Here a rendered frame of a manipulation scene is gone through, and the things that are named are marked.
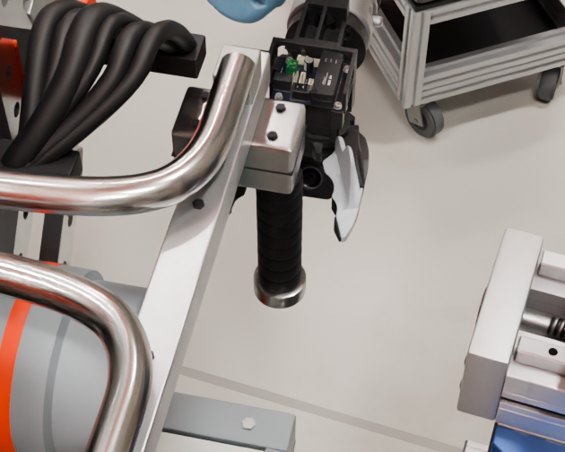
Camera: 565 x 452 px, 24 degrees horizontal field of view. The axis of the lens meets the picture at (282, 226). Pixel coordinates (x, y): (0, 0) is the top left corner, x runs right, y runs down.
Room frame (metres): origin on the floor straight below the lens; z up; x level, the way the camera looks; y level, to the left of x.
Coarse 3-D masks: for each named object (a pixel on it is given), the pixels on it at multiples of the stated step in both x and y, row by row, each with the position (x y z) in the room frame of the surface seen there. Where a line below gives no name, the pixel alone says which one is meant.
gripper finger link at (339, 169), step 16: (336, 144) 0.71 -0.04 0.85; (336, 160) 0.70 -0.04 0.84; (352, 160) 0.67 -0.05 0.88; (336, 176) 0.69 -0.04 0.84; (352, 176) 0.66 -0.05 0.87; (336, 192) 0.67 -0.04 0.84; (352, 192) 0.66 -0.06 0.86; (336, 208) 0.65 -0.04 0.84; (352, 208) 0.65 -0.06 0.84; (336, 224) 0.64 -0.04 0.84; (352, 224) 0.64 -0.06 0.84
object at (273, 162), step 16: (192, 96) 0.67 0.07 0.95; (192, 112) 0.65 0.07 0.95; (272, 112) 0.65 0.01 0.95; (288, 112) 0.65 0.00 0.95; (304, 112) 0.66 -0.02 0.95; (176, 128) 0.64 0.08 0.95; (192, 128) 0.64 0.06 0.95; (256, 128) 0.64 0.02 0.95; (272, 128) 0.64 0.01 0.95; (288, 128) 0.64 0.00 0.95; (304, 128) 0.66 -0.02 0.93; (176, 144) 0.63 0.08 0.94; (256, 144) 0.62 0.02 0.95; (272, 144) 0.62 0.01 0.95; (288, 144) 0.62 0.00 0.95; (304, 144) 0.66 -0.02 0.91; (256, 160) 0.62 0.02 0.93; (272, 160) 0.62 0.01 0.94; (288, 160) 0.62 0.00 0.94; (256, 176) 0.62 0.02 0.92; (272, 176) 0.62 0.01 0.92; (288, 176) 0.62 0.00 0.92; (288, 192) 0.62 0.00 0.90
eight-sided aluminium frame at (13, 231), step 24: (0, 0) 0.70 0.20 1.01; (24, 0) 0.75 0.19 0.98; (48, 0) 0.77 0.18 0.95; (0, 24) 0.69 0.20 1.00; (24, 24) 0.73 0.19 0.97; (0, 48) 0.77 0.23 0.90; (24, 48) 0.75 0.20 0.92; (0, 72) 0.76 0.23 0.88; (0, 96) 0.75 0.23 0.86; (0, 120) 0.76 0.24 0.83; (0, 216) 0.73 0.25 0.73; (24, 216) 0.75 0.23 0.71; (48, 216) 0.73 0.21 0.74; (72, 216) 0.75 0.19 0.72; (0, 240) 0.72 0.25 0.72; (24, 240) 0.73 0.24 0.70; (48, 240) 0.71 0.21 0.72; (72, 240) 0.73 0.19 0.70
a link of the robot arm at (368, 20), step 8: (296, 0) 0.86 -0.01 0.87; (304, 0) 0.85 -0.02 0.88; (352, 0) 0.85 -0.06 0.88; (360, 0) 0.85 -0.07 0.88; (368, 0) 0.86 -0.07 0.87; (376, 0) 0.87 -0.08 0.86; (296, 8) 0.85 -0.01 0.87; (352, 8) 0.84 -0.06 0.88; (360, 8) 0.84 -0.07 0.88; (368, 8) 0.85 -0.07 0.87; (376, 8) 0.87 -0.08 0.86; (320, 16) 0.84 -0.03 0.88; (328, 16) 0.84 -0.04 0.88; (360, 16) 0.84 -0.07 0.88; (368, 16) 0.84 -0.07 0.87; (376, 16) 0.86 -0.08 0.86; (288, 24) 0.85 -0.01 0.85; (368, 24) 0.84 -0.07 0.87; (376, 24) 0.85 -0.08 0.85; (368, 32) 0.84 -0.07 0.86; (368, 40) 0.84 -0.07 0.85
